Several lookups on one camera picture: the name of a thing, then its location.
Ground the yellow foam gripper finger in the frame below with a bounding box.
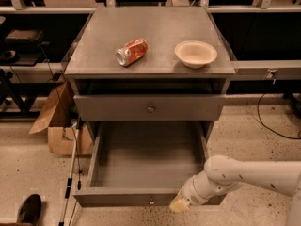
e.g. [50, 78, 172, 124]
[169, 198, 189, 213]

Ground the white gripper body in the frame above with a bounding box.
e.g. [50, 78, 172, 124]
[181, 170, 241, 205]

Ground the grey drawer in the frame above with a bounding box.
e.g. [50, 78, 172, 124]
[74, 121, 207, 207]
[74, 95, 226, 121]

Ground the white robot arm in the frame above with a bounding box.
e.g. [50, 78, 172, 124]
[169, 155, 301, 226]

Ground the grey top drawer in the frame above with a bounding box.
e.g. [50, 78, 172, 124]
[74, 95, 226, 121]

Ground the grey drawer cabinet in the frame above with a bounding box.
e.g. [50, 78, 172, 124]
[65, 7, 235, 137]

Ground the silver telescopic pole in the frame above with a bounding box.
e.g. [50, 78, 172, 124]
[58, 122, 80, 226]

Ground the white paper bowl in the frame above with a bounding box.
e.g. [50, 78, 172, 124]
[174, 40, 217, 69]

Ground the brown cardboard box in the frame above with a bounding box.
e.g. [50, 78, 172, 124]
[28, 80, 94, 156]

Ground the black shoe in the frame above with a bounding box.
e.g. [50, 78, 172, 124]
[17, 194, 41, 226]

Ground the orange soda can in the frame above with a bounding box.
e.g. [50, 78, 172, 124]
[116, 38, 148, 67]

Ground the black equipment on left shelf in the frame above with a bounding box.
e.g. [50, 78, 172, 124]
[0, 29, 50, 67]

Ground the black floor cable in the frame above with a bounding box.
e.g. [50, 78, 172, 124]
[257, 93, 301, 141]

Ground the metal railing frame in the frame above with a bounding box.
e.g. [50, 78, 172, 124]
[0, 0, 301, 15]

